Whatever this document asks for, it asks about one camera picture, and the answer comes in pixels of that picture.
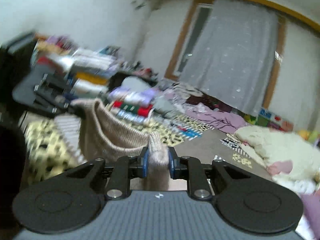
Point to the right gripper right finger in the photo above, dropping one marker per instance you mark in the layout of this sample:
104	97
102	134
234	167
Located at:
191	170

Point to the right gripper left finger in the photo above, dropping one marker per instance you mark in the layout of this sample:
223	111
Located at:
124	170

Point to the pink knitted sweater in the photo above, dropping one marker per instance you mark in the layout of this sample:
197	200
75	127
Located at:
102	135

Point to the yellow folded garment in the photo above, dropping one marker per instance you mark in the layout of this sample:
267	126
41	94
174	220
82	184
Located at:
95	79

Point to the red green folded garment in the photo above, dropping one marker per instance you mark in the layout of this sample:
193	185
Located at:
135	109

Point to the Mickey Mouse bed blanket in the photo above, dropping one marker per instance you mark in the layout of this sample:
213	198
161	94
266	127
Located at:
53	146

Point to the purple crumpled blanket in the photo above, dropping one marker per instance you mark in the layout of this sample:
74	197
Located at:
223	121

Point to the white striped folded blanket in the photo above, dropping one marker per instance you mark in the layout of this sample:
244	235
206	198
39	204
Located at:
95	63

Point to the lavender folded garment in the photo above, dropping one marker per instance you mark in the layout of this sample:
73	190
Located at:
131	97

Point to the colourful foam play mat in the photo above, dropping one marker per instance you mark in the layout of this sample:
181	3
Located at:
266	118

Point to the cream quilted duvet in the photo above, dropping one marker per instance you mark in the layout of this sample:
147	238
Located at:
291	161

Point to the grey star curtain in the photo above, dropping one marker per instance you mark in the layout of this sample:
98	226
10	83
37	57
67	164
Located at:
233	57

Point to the yellow plush toy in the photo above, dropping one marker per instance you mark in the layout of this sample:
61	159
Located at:
310	136

